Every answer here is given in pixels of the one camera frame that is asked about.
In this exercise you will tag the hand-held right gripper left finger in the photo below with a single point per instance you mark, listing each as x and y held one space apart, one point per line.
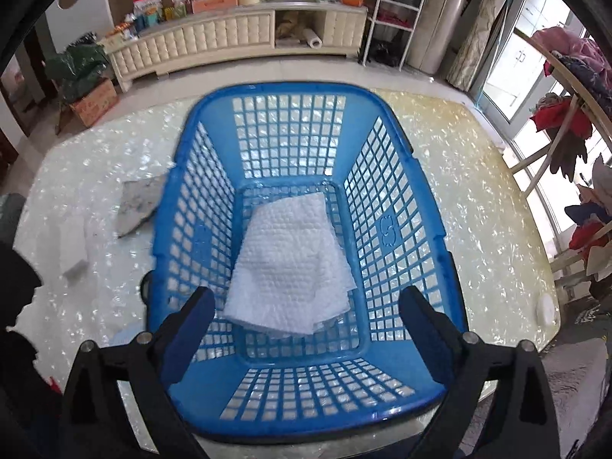
189 330

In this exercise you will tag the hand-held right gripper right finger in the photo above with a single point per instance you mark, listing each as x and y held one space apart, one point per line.
425 330

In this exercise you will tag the white textured towel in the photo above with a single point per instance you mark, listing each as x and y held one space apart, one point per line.
287 258

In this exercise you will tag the grey cloth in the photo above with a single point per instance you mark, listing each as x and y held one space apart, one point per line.
138 201

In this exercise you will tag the white sponge block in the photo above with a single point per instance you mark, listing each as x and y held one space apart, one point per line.
67 248

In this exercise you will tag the blue plastic basket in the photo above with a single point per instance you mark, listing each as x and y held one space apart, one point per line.
287 92

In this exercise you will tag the white round puck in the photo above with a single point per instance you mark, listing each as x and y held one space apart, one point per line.
546 310

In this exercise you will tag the dark hanging gloves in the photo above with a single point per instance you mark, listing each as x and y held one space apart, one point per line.
569 153

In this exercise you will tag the cardboard box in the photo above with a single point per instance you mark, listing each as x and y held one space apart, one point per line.
95 103

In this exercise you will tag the red garment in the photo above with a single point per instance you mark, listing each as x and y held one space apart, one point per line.
559 117

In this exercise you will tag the green plastic bag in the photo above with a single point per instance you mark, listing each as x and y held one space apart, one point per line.
79 67

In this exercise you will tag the clothes drying rack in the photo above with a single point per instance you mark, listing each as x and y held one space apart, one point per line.
559 74

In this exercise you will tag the dark blue garment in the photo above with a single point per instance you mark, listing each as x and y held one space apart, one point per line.
581 71

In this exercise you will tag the patterned curtain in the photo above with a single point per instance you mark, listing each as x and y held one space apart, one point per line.
483 33

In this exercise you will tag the cream tufted cabinet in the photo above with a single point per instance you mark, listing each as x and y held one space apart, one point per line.
215 28

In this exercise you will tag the standing air conditioner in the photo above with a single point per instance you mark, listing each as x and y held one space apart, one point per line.
444 19

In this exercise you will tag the paper towel roll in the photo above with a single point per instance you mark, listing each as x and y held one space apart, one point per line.
313 38

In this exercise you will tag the pink garment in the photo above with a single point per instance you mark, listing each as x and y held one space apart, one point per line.
569 43

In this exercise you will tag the colourful snack box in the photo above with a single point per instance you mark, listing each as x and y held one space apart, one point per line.
147 5

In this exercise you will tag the pink box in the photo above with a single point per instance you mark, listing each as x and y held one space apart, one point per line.
215 2

